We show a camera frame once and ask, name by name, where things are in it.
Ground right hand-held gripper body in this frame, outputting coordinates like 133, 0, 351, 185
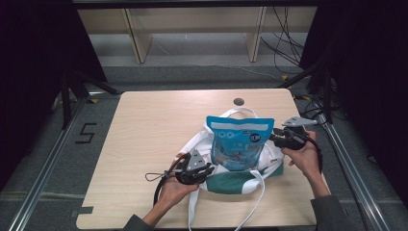
278, 115, 319, 151

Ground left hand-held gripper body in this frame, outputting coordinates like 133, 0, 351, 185
174, 148, 213, 186

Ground white tote bag coloured blobs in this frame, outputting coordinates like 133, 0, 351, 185
177, 107, 285, 231

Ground blue snack pouch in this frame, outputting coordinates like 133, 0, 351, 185
205, 115, 276, 172

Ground person's right hand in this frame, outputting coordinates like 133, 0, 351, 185
281, 130, 322, 184

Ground person's left hand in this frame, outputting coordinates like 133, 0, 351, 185
158, 175, 200, 210

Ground black metal stand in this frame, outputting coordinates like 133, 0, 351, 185
276, 59, 334, 125
60, 68, 120, 130

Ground black curtain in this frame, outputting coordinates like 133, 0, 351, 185
0, 0, 108, 193
298, 0, 408, 206

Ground grey tape strip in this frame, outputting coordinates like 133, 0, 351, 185
70, 206, 94, 219

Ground light wooden shelf unit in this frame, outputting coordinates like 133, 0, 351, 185
76, 5, 319, 64

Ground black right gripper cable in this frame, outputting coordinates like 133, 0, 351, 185
300, 132, 324, 175

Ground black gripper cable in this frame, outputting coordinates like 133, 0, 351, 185
152, 151, 192, 207
300, 132, 324, 175

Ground tangled black cables by rail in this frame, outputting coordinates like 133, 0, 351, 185
293, 92, 329, 123

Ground thin grey cord loop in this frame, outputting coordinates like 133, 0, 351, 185
144, 171, 170, 183

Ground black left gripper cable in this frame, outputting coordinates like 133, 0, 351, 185
152, 151, 192, 207

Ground aluminium floor rail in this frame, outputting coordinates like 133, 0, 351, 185
317, 114, 393, 231
7, 90, 122, 231

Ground black floor cable bundle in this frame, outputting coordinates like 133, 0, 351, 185
259, 6, 306, 75

